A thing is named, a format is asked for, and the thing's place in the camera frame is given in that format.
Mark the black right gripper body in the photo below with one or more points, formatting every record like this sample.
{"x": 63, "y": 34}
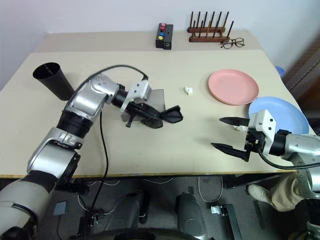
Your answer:
{"x": 255, "y": 140}

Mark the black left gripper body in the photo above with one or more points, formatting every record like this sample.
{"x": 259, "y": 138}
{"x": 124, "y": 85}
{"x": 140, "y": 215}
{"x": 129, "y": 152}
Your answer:
{"x": 133, "y": 108}

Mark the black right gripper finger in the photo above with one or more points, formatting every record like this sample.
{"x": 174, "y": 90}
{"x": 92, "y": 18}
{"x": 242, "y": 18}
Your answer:
{"x": 232, "y": 150}
{"x": 235, "y": 121}

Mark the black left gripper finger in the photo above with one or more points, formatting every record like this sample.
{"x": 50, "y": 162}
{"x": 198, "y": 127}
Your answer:
{"x": 151, "y": 116}
{"x": 153, "y": 110}

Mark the black sunglasses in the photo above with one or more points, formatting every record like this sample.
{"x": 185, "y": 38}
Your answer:
{"x": 173, "y": 115}

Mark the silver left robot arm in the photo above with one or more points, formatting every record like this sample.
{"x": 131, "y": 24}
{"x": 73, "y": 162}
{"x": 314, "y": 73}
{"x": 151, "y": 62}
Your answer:
{"x": 85, "y": 100}

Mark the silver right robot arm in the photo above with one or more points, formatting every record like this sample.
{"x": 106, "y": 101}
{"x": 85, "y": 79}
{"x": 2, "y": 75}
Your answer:
{"x": 300, "y": 145}

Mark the small white crumpled paper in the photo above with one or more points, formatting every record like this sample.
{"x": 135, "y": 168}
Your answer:
{"x": 239, "y": 128}
{"x": 188, "y": 90}

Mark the grey open glasses case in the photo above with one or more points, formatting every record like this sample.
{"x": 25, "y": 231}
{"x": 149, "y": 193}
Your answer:
{"x": 157, "y": 100}

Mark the pink plate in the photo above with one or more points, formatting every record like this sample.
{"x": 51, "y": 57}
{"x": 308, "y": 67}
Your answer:
{"x": 232, "y": 86}

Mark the blue plate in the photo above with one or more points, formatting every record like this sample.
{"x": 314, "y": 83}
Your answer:
{"x": 282, "y": 110}

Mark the white shoe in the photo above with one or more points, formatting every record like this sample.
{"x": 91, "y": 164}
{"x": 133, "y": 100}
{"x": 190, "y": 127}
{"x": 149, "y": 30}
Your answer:
{"x": 258, "y": 193}

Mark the beige trouser leg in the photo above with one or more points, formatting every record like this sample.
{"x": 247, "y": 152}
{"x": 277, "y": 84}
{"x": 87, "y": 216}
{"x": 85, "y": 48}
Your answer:
{"x": 285, "y": 192}

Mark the black box with coloured buttons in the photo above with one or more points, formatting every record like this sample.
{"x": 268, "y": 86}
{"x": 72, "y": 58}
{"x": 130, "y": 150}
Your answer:
{"x": 160, "y": 43}

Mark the small blue round object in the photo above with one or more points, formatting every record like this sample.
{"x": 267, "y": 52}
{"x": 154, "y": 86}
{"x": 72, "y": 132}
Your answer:
{"x": 281, "y": 70}

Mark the plain black box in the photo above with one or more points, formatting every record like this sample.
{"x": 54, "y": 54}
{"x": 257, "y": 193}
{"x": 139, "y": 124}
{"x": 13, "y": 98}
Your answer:
{"x": 168, "y": 36}

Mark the dark rounded shape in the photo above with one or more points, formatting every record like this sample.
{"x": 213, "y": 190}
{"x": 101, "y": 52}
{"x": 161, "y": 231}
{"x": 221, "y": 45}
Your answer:
{"x": 127, "y": 215}
{"x": 191, "y": 215}

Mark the dark-framed clear eyeglasses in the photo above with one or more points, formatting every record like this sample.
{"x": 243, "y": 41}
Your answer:
{"x": 227, "y": 45}

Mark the black plastic cup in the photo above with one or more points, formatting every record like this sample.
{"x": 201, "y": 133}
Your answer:
{"x": 56, "y": 83}

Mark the dark ribbed object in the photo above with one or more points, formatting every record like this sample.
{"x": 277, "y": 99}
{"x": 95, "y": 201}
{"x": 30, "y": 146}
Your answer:
{"x": 305, "y": 75}

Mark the brown wooden peg rack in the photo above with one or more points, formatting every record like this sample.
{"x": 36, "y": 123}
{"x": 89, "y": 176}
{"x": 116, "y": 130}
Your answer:
{"x": 207, "y": 39}

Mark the small grey square pad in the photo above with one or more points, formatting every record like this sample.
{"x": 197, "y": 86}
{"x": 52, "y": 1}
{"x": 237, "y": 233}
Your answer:
{"x": 60, "y": 208}

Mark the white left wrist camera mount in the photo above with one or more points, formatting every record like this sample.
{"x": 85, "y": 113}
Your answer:
{"x": 138, "y": 88}

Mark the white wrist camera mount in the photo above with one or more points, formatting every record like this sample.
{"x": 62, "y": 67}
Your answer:
{"x": 138, "y": 88}
{"x": 265, "y": 120}

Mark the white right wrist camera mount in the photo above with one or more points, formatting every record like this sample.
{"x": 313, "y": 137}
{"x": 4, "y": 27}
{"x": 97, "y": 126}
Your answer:
{"x": 265, "y": 120}

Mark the black table frame bar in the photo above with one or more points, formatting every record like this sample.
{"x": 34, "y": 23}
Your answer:
{"x": 250, "y": 181}

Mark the black foot with metal bracket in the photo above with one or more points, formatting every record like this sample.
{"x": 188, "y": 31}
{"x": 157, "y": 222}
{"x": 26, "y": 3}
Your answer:
{"x": 230, "y": 217}

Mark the black table frame bracket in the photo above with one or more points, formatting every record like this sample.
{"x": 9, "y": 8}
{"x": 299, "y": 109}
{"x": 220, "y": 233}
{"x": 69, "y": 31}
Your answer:
{"x": 72, "y": 186}

